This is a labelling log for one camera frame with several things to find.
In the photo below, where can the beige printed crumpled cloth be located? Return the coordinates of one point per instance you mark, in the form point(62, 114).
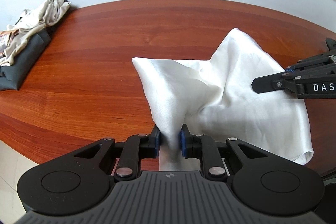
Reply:
point(39, 16)

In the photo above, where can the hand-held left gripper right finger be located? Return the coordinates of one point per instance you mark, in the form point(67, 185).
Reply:
point(184, 144)

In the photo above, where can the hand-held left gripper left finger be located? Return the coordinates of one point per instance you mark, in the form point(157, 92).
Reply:
point(157, 144)

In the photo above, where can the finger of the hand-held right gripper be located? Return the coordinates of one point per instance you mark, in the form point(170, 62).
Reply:
point(315, 62)
point(267, 83)

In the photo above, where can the dark grey folded cloth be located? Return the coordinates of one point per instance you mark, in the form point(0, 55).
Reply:
point(23, 66)

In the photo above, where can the cream satin shirt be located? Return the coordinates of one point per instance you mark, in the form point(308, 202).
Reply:
point(236, 98)

